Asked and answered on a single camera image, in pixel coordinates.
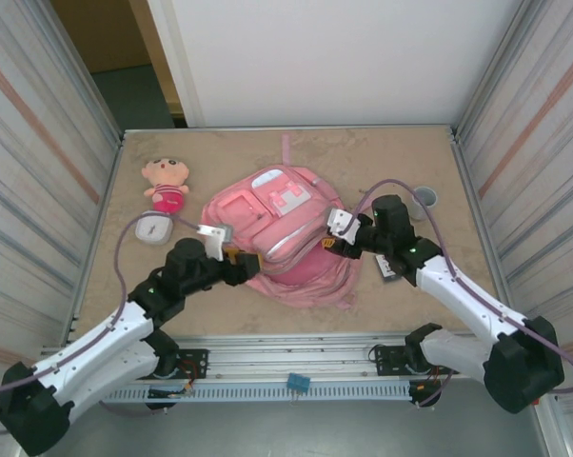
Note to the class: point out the pink backpack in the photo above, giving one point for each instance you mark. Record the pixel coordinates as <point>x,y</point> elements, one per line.
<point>296,271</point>

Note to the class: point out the black white card box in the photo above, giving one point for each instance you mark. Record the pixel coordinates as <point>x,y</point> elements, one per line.
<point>386,272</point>

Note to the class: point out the pink plush doll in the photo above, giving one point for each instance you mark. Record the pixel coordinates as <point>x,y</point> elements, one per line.
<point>165,173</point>

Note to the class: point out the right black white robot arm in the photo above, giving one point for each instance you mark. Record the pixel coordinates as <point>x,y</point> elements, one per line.
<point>458,295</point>

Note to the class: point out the white square alarm clock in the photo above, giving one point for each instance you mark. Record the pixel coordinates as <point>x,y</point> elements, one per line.
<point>153,231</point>

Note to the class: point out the grey cup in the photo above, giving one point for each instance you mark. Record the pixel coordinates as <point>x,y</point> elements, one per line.
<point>427,194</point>

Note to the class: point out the blue connector block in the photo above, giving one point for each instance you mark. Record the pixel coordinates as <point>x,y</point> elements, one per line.
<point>298,382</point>

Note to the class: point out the black power connector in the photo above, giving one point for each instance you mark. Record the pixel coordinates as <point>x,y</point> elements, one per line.
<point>424,392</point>
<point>160,405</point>

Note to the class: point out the translucent side panel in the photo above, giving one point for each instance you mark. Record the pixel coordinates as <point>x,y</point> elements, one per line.
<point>553,190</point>
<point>20,190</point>

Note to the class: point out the beige door jamb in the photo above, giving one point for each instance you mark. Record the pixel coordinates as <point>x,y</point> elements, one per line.
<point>158,57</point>

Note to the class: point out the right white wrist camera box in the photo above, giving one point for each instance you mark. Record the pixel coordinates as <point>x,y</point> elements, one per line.
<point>339,221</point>

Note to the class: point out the aluminium rail frame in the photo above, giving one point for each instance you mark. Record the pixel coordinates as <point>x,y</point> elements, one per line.
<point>291,352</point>

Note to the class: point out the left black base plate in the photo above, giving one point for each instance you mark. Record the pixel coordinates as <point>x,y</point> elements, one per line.
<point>193,364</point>

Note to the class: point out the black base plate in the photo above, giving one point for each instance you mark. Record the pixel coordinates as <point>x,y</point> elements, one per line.
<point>193,364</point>
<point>386,359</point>

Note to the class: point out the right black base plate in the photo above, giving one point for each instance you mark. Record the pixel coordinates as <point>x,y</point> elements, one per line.
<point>386,359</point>

